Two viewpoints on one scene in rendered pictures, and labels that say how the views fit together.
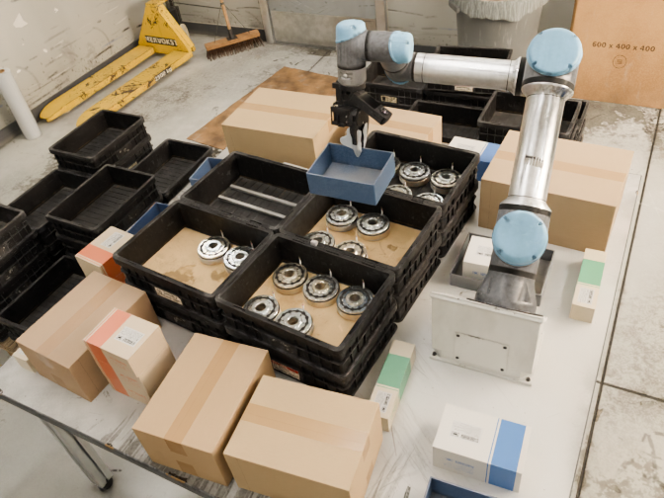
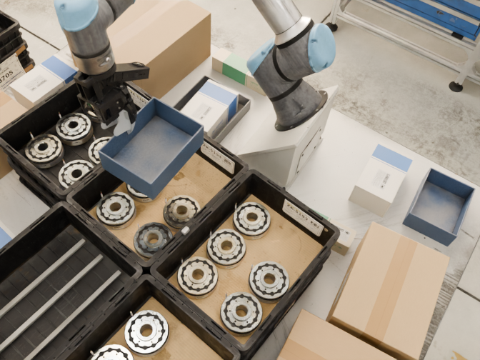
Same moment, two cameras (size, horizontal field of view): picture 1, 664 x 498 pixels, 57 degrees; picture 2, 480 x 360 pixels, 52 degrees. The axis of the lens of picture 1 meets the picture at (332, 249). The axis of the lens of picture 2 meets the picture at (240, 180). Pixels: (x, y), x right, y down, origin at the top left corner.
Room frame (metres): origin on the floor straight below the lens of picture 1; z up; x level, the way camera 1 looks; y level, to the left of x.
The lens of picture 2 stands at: (1.21, 0.60, 2.03)
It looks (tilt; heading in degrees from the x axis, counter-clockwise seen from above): 57 degrees down; 267
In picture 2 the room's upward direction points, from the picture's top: 6 degrees clockwise
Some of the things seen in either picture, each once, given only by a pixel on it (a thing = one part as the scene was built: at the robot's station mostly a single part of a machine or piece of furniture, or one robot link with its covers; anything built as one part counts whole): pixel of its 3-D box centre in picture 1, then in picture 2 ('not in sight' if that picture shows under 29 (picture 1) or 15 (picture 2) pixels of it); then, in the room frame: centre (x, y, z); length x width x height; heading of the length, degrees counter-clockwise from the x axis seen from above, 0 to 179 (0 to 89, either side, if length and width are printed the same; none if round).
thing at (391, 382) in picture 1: (391, 383); (313, 225); (0.93, -0.10, 0.73); 0.24 x 0.06 x 0.06; 152
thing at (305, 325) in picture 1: (292, 322); (269, 279); (1.08, 0.13, 0.86); 0.10 x 0.10 x 0.01
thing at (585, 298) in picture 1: (588, 284); (243, 71); (1.16, -0.72, 0.73); 0.24 x 0.06 x 0.06; 149
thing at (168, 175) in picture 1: (175, 192); not in sight; (2.55, 0.74, 0.31); 0.40 x 0.30 x 0.34; 147
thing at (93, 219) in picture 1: (119, 233); not in sight; (2.21, 0.95, 0.37); 0.40 x 0.30 x 0.45; 147
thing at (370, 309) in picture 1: (304, 289); (248, 252); (1.14, 0.09, 0.92); 0.40 x 0.30 x 0.02; 53
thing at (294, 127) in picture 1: (288, 132); not in sight; (2.13, 0.10, 0.80); 0.40 x 0.30 x 0.20; 59
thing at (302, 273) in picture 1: (290, 275); (197, 275); (1.26, 0.13, 0.86); 0.10 x 0.10 x 0.01
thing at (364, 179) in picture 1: (351, 173); (153, 146); (1.38, -0.09, 1.10); 0.20 x 0.15 x 0.07; 59
